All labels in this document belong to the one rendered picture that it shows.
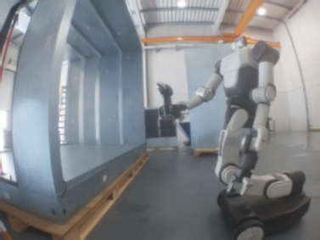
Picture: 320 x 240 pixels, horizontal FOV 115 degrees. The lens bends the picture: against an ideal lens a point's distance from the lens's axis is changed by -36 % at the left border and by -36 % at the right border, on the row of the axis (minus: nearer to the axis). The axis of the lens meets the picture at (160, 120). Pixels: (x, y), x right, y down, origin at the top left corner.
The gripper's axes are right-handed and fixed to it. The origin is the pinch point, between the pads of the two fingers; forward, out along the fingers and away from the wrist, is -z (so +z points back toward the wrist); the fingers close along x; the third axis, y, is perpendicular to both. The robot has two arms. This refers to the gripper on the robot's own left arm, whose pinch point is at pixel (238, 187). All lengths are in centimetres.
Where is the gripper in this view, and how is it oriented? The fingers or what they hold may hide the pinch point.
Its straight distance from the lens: 84.3
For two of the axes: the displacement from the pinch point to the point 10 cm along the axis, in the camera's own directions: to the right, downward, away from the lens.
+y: 2.5, 0.2, -9.7
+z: 3.6, -9.3, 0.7
